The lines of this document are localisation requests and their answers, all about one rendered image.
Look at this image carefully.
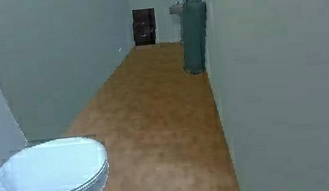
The white toilet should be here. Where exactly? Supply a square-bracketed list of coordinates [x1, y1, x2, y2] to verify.
[0, 66, 112, 191]

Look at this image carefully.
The grey wall sink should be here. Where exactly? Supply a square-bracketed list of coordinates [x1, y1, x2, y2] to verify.
[168, 0, 185, 16]

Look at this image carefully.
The dark wooden commode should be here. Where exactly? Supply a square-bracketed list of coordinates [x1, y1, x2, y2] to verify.
[131, 7, 159, 47]

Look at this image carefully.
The grey-green tall cylinder tank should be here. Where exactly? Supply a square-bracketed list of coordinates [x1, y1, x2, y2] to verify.
[176, 0, 214, 77]

